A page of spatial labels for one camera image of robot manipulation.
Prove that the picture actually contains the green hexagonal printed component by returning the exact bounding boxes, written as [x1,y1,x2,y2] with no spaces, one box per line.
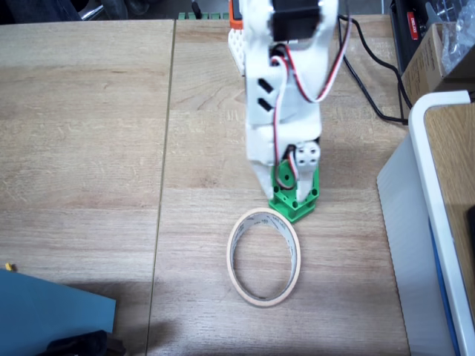
[267,159,321,224]

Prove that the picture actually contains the beige masking tape roll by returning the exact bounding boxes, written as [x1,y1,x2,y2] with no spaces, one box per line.
[226,207,301,308]

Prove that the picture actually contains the orange black table clamp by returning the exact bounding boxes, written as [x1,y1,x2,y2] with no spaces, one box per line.
[229,0,246,29]

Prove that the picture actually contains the white ribbed container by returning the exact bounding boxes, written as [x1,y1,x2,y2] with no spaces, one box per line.
[376,90,475,356]

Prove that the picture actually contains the green terminal block strip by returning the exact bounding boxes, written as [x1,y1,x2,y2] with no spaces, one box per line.
[177,12,230,20]

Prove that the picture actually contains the brown cardboard box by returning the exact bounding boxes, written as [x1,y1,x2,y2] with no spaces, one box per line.
[400,22,475,108]

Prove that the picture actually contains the black power supply unit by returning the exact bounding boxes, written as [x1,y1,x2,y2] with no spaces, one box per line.
[389,0,442,75]

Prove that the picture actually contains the clear plastic bag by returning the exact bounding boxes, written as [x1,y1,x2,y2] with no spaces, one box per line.
[439,0,475,73]

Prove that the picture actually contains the black office chair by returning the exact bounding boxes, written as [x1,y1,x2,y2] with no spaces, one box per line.
[79,0,149,20]

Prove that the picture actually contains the dark cloth object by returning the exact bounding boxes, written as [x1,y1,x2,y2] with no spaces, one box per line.
[46,329,127,356]

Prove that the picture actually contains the blue flat board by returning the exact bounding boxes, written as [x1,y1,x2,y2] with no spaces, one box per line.
[0,268,117,356]

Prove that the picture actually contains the person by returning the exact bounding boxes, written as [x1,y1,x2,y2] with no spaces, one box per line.
[0,0,88,25]

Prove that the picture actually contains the red white black servo cable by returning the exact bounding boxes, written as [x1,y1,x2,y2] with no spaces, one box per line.
[272,14,353,179]

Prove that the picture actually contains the black power cable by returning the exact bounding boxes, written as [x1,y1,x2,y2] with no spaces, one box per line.
[335,13,409,125]

